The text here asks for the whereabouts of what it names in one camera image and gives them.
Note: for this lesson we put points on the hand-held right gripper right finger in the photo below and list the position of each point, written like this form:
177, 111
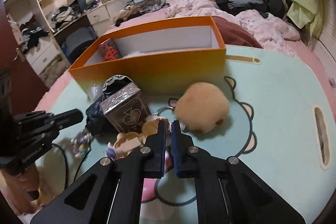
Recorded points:
176, 145

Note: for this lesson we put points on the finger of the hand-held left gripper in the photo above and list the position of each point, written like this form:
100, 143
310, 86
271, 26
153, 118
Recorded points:
68, 116

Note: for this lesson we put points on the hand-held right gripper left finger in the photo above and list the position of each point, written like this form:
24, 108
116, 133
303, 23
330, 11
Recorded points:
160, 140

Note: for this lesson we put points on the dark blue satin cloth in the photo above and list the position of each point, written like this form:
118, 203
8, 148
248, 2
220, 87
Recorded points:
94, 116

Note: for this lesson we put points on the small purple figurine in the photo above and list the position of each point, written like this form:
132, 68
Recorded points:
80, 144

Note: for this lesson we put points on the clear plastic bag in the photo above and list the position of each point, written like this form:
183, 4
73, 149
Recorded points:
94, 90

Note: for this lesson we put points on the tan plush ball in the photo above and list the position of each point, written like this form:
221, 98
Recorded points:
202, 108

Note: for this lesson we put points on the brown card box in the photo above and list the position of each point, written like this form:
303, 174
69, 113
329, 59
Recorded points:
126, 108

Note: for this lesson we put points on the orange cardboard box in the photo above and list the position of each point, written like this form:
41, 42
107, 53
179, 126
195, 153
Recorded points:
157, 74

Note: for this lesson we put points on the white fluffy pouch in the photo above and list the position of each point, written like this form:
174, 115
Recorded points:
131, 54

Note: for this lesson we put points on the person's left hand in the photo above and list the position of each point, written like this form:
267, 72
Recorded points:
21, 187

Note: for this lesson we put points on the white drawer cabinet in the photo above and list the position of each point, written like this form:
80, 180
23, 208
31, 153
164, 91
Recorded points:
39, 57

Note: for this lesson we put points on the dark suitcase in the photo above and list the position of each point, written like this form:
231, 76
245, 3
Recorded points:
76, 43

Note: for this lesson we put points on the dark clothes heap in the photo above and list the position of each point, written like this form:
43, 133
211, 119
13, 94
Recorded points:
31, 35

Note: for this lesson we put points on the dark brown door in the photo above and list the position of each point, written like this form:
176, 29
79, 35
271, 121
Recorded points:
15, 43

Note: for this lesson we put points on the clothes pile on desk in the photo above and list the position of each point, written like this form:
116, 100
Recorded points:
63, 14

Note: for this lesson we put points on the white desk with drawer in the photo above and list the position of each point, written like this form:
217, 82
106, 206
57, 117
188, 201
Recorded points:
97, 15

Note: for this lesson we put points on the maroon blanket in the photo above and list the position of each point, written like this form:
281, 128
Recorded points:
236, 29

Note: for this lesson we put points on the patterned clothes pile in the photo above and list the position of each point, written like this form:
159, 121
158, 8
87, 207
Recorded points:
147, 3

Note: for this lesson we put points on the pink floral duvet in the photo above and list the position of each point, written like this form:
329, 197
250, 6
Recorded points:
262, 24

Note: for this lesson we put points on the pile of dark clothes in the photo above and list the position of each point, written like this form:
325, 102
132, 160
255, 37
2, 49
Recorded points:
249, 2

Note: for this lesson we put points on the yellow-green hanging garment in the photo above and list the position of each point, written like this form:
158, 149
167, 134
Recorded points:
304, 3

